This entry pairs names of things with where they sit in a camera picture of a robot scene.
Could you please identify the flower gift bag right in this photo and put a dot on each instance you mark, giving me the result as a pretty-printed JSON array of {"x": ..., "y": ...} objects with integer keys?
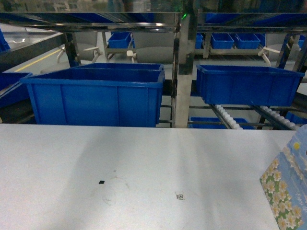
[{"x": 285, "y": 183}]

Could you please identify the blue crate behind table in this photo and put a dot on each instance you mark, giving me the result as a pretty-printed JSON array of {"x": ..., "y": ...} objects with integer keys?
[{"x": 97, "y": 97}]

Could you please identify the blue crate right shelf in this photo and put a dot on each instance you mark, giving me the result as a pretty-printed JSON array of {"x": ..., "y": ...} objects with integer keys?
[{"x": 247, "y": 85}]

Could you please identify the stainless steel shelf rack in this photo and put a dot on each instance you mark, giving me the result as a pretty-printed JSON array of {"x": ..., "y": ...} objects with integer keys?
[{"x": 185, "y": 26}]

